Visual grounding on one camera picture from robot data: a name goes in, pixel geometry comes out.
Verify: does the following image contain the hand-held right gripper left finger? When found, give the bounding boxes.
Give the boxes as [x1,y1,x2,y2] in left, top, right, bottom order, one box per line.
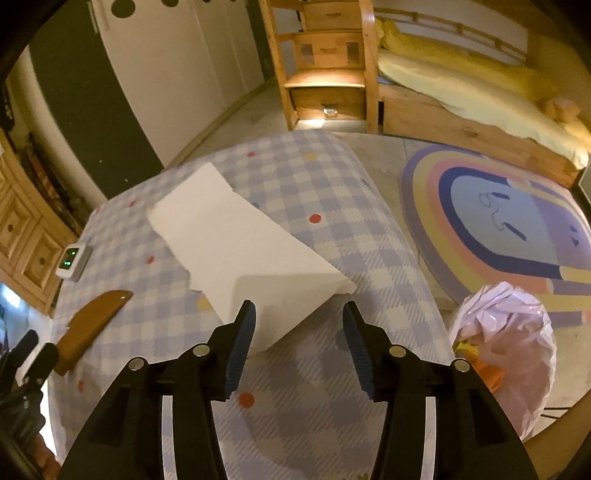
[58,299,257,480]

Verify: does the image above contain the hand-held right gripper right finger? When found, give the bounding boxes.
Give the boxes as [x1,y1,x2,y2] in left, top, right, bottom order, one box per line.
[342,300,540,480]

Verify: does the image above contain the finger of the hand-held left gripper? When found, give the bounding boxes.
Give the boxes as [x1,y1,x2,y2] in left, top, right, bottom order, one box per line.
[0,329,40,393]
[14,342,60,393]

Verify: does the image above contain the white paper sheet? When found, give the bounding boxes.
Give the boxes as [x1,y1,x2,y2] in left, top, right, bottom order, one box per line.
[147,161,358,355]

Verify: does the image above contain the person's left hand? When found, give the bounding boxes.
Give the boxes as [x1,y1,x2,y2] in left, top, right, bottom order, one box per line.
[33,434,62,480]

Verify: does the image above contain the brown curved flat piece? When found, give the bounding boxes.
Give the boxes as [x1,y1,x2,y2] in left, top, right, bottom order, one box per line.
[54,290,134,376]

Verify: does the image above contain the white device with green lights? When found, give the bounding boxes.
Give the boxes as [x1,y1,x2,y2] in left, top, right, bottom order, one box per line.
[55,244,92,282]

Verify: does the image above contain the wooden cabinet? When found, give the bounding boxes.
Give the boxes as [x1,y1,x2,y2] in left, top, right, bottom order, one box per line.
[0,129,79,319]

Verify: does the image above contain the blue checkered dotted tablecloth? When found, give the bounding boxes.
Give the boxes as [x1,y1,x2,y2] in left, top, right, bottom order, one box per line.
[48,129,458,480]

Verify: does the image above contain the round pastel rainbow rug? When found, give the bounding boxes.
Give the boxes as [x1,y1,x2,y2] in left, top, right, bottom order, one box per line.
[399,144,591,328]

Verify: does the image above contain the wooden bunk bed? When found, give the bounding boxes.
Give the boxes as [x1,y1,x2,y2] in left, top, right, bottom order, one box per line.
[369,0,591,188]

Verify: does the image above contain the pale yellow mattress sheet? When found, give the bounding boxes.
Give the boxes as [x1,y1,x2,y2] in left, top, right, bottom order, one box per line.
[378,48,591,169]

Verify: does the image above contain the wooden stair drawers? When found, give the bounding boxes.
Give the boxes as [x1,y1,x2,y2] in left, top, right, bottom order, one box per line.
[259,0,382,134]

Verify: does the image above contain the yellow quilt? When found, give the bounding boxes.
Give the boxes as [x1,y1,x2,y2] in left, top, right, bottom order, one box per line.
[376,18,559,104]

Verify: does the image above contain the orange plush pillow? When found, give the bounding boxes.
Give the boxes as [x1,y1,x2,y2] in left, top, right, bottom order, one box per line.
[540,96,581,123]

